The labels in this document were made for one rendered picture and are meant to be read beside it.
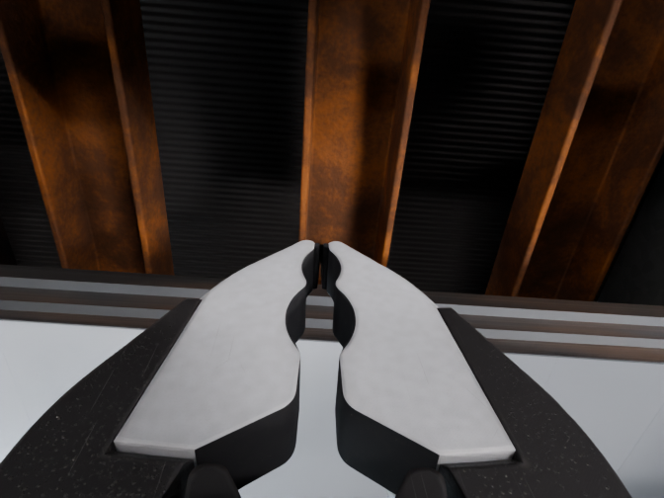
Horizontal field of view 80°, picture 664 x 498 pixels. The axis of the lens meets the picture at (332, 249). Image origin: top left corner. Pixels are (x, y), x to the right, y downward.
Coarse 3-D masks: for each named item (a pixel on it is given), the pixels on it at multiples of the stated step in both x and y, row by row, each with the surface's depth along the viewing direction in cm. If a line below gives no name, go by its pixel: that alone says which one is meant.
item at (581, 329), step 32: (0, 288) 24; (32, 288) 24; (64, 288) 24; (96, 288) 24; (128, 288) 24; (160, 288) 24; (192, 288) 24; (320, 288) 25; (64, 320) 23; (96, 320) 23; (128, 320) 23; (320, 320) 24; (480, 320) 25; (512, 320) 25; (544, 320) 25; (576, 320) 26; (608, 320) 26; (640, 320) 26; (544, 352) 24; (576, 352) 24; (608, 352) 24; (640, 352) 24
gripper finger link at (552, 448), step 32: (448, 320) 9; (480, 352) 8; (480, 384) 8; (512, 384) 8; (512, 416) 7; (544, 416) 7; (544, 448) 6; (576, 448) 6; (448, 480) 6; (480, 480) 6; (512, 480) 6; (544, 480) 6; (576, 480) 6; (608, 480) 6
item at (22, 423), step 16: (0, 352) 23; (0, 368) 24; (0, 384) 24; (16, 384) 24; (0, 400) 25; (16, 400) 25; (0, 416) 26; (16, 416) 26; (0, 432) 26; (16, 432) 26; (0, 448) 27
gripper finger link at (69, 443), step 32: (160, 320) 9; (128, 352) 8; (160, 352) 8; (96, 384) 7; (128, 384) 7; (64, 416) 6; (96, 416) 6; (128, 416) 6; (32, 448) 6; (64, 448) 6; (96, 448) 6; (0, 480) 5; (32, 480) 5; (64, 480) 6; (96, 480) 6; (128, 480) 6; (160, 480) 6
